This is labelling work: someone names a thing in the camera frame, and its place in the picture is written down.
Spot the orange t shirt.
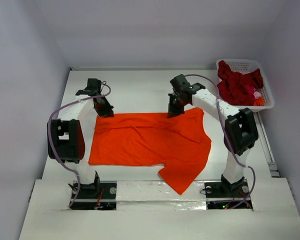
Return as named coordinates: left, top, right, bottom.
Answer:
left=88, top=107, right=212, bottom=195

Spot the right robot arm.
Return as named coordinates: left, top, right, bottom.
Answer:
left=167, top=74, right=259, bottom=196

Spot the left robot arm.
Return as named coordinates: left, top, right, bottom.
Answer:
left=47, top=78, right=115, bottom=198

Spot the dark red t shirt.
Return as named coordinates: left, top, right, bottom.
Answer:
left=217, top=60, right=264, bottom=106

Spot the white plastic basket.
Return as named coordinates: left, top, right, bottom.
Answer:
left=216, top=58, right=275, bottom=112

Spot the pink garment in basket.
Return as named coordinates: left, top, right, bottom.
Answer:
left=244, top=85, right=262, bottom=100

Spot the small orange garment in basket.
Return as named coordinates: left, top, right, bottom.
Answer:
left=253, top=97, right=265, bottom=107

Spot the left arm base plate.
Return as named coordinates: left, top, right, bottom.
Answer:
left=70, top=181, right=117, bottom=211

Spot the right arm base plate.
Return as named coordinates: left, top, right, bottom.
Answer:
left=200, top=179, right=253, bottom=210

